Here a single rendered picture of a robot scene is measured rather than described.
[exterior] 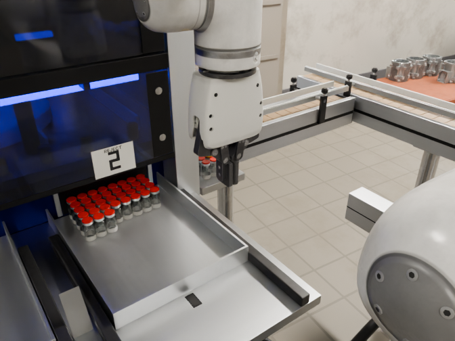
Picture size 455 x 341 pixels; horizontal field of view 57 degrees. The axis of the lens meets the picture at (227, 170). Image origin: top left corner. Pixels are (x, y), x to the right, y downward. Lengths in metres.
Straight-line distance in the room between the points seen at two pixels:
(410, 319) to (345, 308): 1.71
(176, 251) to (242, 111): 0.35
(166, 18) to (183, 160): 0.51
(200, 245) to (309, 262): 1.37
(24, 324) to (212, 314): 0.29
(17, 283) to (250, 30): 0.58
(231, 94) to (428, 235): 0.35
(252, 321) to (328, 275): 1.42
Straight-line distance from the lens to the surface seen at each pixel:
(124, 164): 0.87
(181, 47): 0.85
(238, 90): 0.55
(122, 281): 0.78
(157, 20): 0.47
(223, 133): 0.56
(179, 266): 0.78
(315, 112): 1.34
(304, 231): 2.34
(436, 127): 1.35
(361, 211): 1.65
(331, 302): 1.98
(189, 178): 0.96
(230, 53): 0.51
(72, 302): 0.70
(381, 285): 0.27
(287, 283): 0.73
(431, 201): 0.27
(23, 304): 0.79
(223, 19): 0.50
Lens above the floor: 1.41
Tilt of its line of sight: 29 degrees down
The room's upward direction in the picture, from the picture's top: straight up
